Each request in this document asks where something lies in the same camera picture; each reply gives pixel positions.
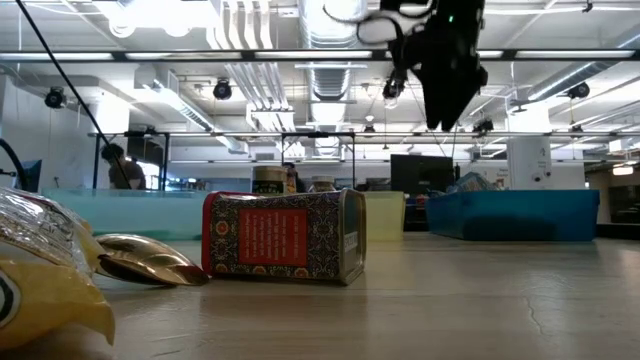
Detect tan lid spice jar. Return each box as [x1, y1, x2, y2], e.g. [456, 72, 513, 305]
[251, 165, 290, 195]

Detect black metal workstation frame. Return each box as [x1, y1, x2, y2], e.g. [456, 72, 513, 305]
[89, 130, 357, 192]

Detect silver ramen packet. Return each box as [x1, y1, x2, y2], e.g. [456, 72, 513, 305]
[446, 171, 497, 194]

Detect yellow translucent plastic bin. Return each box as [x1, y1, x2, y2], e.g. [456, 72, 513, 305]
[363, 190, 407, 242]

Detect red patterned paprika tin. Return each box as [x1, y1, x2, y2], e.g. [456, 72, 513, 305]
[201, 187, 368, 286]

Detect black computer monitor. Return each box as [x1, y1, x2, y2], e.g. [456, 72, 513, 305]
[389, 153, 456, 197]

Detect black horizontal beam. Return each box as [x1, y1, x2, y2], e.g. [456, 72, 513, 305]
[0, 48, 640, 63]

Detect yellow ramen packet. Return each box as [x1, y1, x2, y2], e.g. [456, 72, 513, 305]
[0, 185, 116, 349]

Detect white round column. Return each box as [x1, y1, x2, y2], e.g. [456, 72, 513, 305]
[506, 102, 554, 191]

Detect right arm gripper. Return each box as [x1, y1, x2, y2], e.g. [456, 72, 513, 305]
[382, 0, 489, 132]

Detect teal translucent plastic bin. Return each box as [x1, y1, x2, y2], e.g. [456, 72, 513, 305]
[42, 187, 211, 241]

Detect gold spoon green handle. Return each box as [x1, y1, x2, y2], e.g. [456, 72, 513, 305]
[94, 233, 212, 287]

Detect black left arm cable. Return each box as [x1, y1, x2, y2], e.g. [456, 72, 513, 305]
[14, 0, 132, 190]

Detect person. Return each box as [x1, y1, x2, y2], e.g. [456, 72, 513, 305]
[99, 143, 148, 191]

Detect small blue screen monitor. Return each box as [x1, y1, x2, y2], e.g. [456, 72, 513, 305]
[22, 159, 44, 194]

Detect blue plastic bin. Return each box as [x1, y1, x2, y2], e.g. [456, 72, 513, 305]
[425, 188, 601, 243]

